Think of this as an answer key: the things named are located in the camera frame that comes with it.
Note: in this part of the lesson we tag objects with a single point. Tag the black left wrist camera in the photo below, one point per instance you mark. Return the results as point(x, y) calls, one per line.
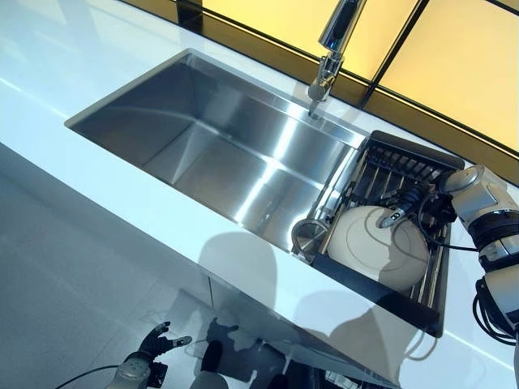
point(160, 373)

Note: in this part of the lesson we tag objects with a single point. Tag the cream round ceramic plate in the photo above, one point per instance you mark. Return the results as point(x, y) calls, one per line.
point(365, 243)

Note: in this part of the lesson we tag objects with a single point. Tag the chrome gooseneck kitchen faucet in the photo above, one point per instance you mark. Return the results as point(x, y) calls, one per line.
point(334, 40)

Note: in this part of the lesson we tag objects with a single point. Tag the black dish drying rack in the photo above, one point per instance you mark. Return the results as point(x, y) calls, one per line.
point(405, 300)

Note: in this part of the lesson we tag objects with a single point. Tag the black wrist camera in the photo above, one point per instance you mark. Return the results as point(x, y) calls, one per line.
point(160, 373)
point(444, 206)

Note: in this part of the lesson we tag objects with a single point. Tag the steel sink drain strainer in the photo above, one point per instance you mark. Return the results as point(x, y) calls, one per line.
point(308, 239)

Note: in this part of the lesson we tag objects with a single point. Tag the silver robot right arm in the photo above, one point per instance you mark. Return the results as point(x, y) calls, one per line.
point(478, 194)

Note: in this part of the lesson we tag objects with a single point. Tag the stainless steel sink basin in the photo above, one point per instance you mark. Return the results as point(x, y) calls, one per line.
point(194, 154)

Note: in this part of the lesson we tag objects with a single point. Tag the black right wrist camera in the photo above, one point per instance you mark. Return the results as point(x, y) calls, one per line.
point(444, 206)

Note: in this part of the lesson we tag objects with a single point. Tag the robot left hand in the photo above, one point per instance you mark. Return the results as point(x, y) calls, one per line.
point(156, 346)

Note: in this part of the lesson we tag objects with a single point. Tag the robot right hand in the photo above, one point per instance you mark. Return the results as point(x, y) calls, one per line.
point(411, 196)

